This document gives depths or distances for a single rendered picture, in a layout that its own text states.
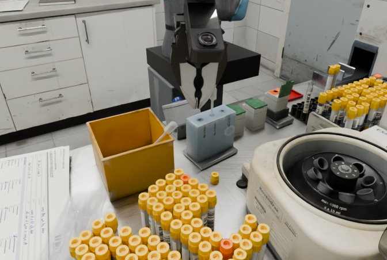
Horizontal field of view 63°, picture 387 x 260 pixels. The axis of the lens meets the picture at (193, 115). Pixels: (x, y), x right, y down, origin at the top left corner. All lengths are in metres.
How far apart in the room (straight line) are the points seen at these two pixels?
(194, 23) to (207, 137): 0.27
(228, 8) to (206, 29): 0.54
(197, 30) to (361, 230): 0.33
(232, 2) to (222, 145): 0.46
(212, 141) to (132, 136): 0.18
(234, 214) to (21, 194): 0.39
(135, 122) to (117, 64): 1.71
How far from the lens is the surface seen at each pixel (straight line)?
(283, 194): 0.47
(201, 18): 0.45
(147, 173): 0.60
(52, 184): 0.66
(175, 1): 0.99
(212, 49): 0.41
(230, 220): 0.57
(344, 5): 2.71
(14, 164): 0.75
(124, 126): 0.68
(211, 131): 0.64
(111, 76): 2.39
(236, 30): 3.60
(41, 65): 2.26
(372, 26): 1.09
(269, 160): 0.52
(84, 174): 0.69
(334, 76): 0.94
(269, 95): 0.80
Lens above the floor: 1.31
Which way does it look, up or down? 31 degrees down
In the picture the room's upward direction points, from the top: straight up
